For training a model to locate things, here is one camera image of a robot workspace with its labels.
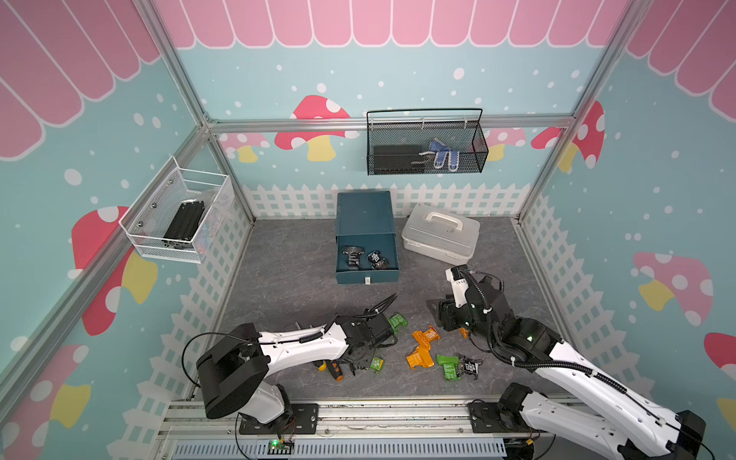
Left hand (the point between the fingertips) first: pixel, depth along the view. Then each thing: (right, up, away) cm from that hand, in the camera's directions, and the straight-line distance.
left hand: (356, 357), depth 83 cm
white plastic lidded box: (+30, +37, +16) cm, 50 cm away
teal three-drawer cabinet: (+2, +41, +8) cm, 42 cm away
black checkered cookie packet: (+32, -2, -2) cm, 32 cm away
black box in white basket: (-41, +38, -13) cm, 58 cm away
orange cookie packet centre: (+21, +4, +4) cm, 22 cm away
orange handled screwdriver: (-6, -2, -2) cm, 7 cm away
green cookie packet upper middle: (+12, +9, +8) cm, 17 cm away
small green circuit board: (-19, -19, -10) cm, 29 cm away
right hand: (+21, +19, -10) cm, 30 cm away
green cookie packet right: (+27, -2, -2) cm, 27 cm away
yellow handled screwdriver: (-9, -1, -4) cm, 10 cm away
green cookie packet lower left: (+6, -1, -1) cm, 6 cm away
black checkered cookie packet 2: (+6, +28, +4) cm, 29 cm away
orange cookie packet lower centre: (+19, 0, 0) cm, 19 cm away
